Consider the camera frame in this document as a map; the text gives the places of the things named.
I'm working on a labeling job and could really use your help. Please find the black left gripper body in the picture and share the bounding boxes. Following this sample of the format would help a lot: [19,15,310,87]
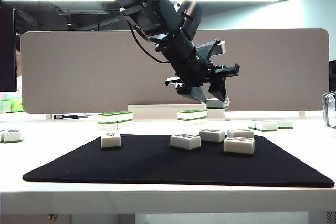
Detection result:
[164,62,240,97]

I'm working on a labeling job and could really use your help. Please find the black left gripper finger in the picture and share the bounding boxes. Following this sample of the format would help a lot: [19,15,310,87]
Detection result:
[208,76,231,103]
[180,86,209,104]

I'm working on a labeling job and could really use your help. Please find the three-bamboo mahjong tile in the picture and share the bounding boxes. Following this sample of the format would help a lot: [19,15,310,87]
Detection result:
[226,128,255,139]

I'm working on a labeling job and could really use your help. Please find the bird mahjong tile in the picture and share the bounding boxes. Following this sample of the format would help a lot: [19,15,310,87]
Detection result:
[100,133,122,149]

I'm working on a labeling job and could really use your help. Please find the bamboo mahjong tile red mark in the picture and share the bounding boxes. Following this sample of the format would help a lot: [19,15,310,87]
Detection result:
[277,119,294,130]

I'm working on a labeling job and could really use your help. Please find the black mouse mat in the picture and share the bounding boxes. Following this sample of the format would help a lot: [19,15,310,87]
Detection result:
[22,134,335,188]

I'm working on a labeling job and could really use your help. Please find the clear faceted plastic mug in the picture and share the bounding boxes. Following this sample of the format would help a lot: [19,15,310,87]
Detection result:
[322,90,336,130]

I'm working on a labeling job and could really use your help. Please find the black device behind divider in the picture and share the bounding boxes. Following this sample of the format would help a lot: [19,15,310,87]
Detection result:
[329,60,336,92]

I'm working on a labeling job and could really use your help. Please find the beige desk divider panel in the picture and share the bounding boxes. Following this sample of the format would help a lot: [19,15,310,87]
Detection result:
[20,28,330,114]

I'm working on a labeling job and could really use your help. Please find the black blue screwdriver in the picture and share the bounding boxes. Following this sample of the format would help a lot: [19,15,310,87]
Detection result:
[53,114,87,120]

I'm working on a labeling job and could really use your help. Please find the grey perforated panel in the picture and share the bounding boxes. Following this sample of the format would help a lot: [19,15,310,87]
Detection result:
[325,210,336,224]

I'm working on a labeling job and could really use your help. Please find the person behind divider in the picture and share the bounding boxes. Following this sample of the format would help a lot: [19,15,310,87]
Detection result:
[15,34,23,93]

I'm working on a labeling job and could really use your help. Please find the green white box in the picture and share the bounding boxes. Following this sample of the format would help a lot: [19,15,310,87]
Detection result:
[10,98,24,112]
[0,100,13,113]

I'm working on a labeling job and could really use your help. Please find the black monitor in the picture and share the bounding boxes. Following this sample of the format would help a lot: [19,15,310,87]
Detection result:
[0,0,18,92]

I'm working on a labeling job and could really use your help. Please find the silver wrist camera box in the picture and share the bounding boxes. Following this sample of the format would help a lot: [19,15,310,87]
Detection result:
[212,40,226,55]

